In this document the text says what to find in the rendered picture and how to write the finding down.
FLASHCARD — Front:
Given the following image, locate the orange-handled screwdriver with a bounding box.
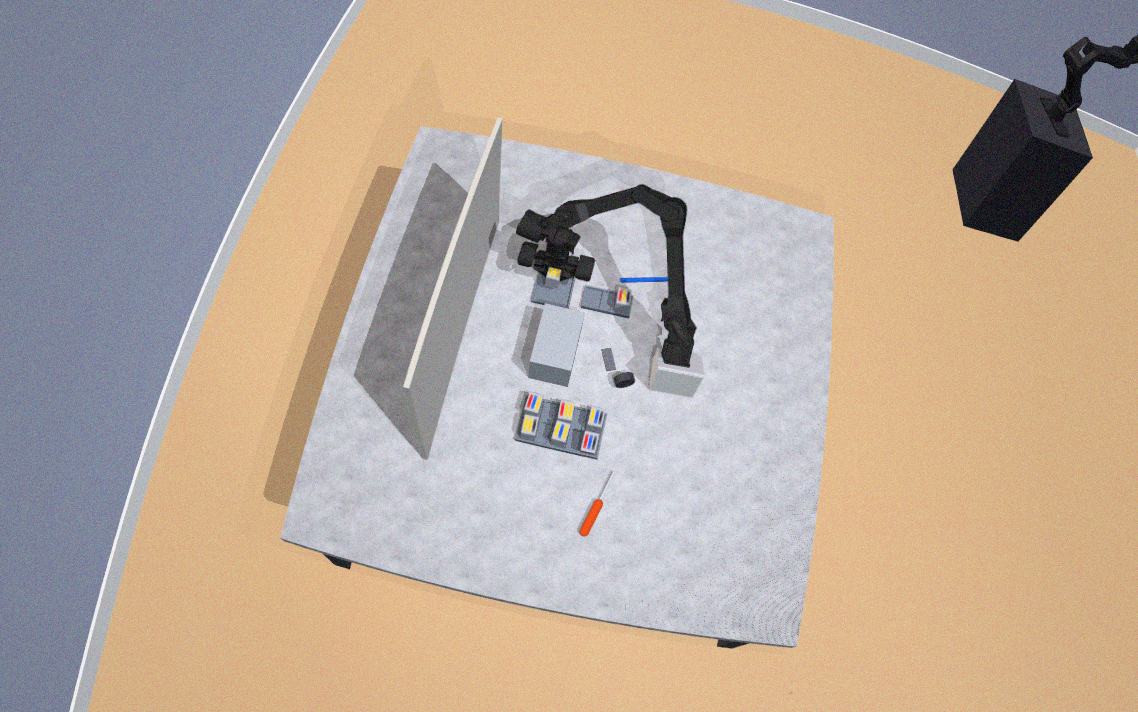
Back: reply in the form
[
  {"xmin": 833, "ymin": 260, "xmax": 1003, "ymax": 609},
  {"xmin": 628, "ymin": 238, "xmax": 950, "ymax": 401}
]
[{"xmin": 580, "ymin": 471, "xmax": 615, "ymax": 537}]

